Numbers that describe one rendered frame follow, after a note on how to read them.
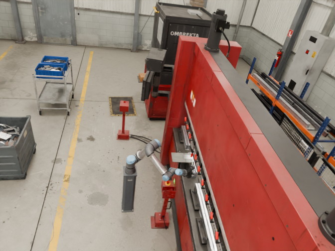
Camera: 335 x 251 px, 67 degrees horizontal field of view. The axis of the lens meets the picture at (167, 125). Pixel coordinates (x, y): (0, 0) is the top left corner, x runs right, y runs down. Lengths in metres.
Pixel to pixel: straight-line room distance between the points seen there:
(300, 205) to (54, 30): 9.43
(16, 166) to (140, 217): 1.99
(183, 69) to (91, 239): 2.62
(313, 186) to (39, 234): 3.30
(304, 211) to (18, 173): 3.92
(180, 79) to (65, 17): 6.73
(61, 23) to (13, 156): 6.46
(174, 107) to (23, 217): 2.63
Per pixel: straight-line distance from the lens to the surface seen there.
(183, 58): 3.59
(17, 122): 4.85
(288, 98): 4.78
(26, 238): 3.95
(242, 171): 1.95
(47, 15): 9.94
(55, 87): 6.38
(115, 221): 3.90
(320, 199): 1.56
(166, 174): 2.95
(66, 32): 9.97
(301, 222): 1.41
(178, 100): 3.87
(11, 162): 4.35
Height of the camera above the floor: 3.24
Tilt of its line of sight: 35 degrees down
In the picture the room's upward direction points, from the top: 10 degrees clockwise
